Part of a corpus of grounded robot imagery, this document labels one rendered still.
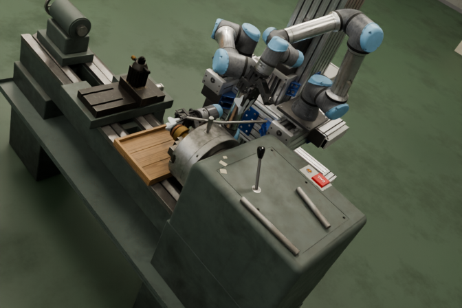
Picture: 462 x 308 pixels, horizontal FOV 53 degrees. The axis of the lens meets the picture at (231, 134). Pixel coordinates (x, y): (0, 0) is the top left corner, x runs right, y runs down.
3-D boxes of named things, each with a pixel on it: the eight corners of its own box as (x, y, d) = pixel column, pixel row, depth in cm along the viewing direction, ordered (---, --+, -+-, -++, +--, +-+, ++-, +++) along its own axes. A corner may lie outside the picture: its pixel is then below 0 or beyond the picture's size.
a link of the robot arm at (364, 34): (328, 102, 245) (369, 11, 209) (345, 121, 236) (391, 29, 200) (310, 106, 240) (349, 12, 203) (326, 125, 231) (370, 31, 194)
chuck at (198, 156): (232, 173, 226) (246, 129, 203) (181, 203, 208) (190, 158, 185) (227, 168, 227) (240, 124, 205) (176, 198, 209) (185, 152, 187)
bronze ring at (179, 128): (198, 130, 214) (185, 119, 218) (183, 135, 207) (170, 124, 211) (193, 146, 219) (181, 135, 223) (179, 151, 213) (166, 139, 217)
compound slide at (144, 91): (155, 102, 245) (157, 95, 242) (139, 106, 238) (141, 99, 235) (133, 80, 254) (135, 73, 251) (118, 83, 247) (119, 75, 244)
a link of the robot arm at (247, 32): (254, 56, 260) (263, 36, 252) (232, 49, 257) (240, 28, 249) (253, 46, 269) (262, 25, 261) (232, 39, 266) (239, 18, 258)
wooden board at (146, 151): (204, 163, 238) (206, 158, 235) (148, 186, 213) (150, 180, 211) (169, 127, 250) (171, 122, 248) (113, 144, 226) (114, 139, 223)
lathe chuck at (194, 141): (227, 168, 227) (240, 124, 205) (176, 198, 209) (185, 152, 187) (215, 157, 231) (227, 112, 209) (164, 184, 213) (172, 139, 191)
